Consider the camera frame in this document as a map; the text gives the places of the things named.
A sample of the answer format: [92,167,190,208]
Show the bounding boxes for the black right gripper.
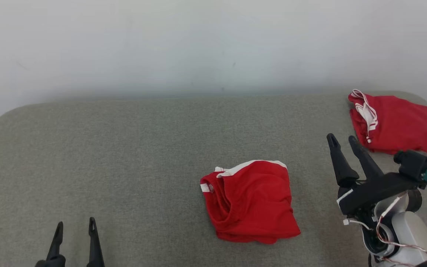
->
[327,133,421,216]

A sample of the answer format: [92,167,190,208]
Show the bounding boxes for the thin red white wire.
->
[375,196,427,267]

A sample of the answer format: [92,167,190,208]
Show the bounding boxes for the red shorts white side stripe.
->
[200,160,301,244]

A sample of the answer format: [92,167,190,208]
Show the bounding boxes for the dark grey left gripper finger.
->
[87,217,105,267]
[35,221,66,267]

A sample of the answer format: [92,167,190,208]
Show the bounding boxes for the red garment stack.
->
[348,89,427,164]

